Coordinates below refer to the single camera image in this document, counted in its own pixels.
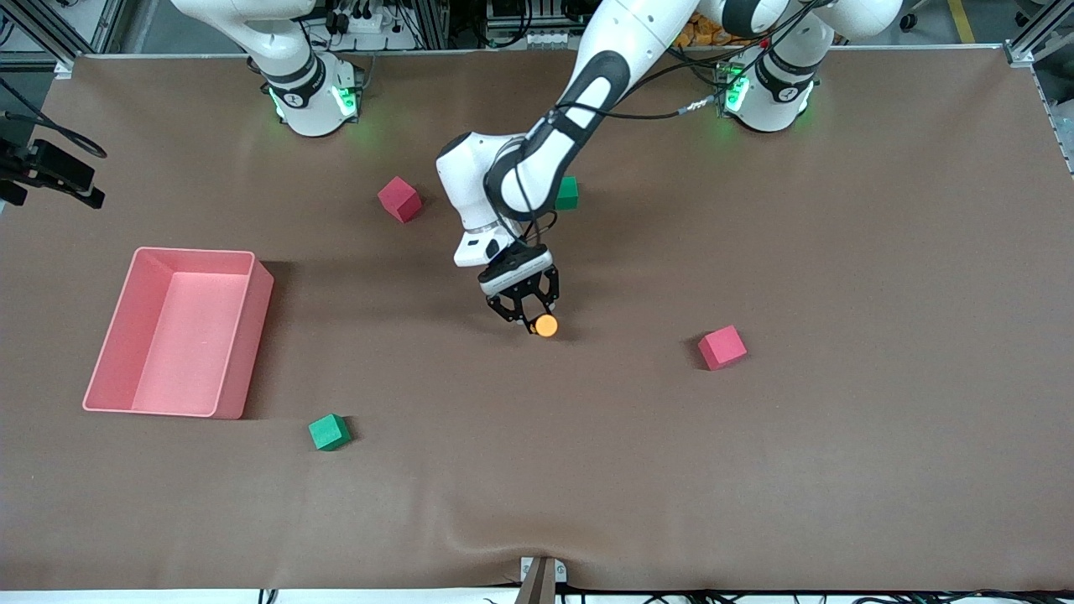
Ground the pink foam cube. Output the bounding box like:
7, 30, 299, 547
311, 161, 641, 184
377, 175, 423, 224
697, 325, 748, 372

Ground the brown table mat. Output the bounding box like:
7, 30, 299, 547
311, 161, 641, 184
0, 46, 1074, 592

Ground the pink plastic tray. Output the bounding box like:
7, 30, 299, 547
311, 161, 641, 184
82, 247, 275, 420

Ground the orange packages pile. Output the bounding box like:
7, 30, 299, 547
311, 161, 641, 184
678, 13, 760, 48

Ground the white power strip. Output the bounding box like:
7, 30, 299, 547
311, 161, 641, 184
334, 7, 391, 34

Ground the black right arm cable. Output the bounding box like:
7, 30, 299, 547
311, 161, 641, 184
0, 77, 108, 160

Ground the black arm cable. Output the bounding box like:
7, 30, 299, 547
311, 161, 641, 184
0, 77, 108, 160
482, 0, 827, 253

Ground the aluminium frame rail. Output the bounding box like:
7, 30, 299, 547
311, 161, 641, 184
17, 0, 127, 81
1003, 0, 1074, 174

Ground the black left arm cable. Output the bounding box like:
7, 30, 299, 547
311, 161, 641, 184
482, 0, 827, 253

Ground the aluminium camera stand post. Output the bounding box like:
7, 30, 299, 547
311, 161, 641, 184
514, 555, 569, 604

